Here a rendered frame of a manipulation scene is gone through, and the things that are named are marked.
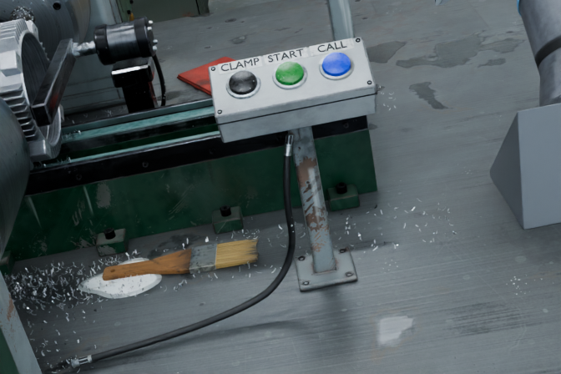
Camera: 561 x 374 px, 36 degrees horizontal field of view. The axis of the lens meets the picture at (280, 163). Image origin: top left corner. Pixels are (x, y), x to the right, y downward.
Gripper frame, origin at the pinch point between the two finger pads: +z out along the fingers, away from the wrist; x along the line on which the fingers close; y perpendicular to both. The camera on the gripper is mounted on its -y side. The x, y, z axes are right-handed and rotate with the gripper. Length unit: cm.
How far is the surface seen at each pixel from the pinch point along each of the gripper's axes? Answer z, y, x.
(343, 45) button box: 8.2, 10.0, -2.6
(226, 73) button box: 8.3, 22.8, -2.0
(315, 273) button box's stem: 31.1, 17.5, 12.2
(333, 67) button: 7.5, 11.7, 0.6
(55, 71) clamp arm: 25, 47, -22
